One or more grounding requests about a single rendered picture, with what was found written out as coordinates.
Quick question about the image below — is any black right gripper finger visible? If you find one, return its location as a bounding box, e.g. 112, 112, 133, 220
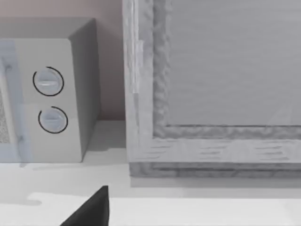
59, 185, 111, 226

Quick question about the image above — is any round microwave knob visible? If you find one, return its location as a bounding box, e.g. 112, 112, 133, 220
32, 66, 65, 97
38, 106, 69, 134

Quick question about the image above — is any pale microwave oven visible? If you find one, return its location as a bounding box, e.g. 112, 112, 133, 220
0, 17, 102, 163

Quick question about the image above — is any grey wooden cabinet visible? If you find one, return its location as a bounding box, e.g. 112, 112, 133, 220
122, 0, 301, 179

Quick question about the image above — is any pale microwave door handle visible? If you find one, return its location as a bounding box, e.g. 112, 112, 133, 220
0, 56, 18, 145

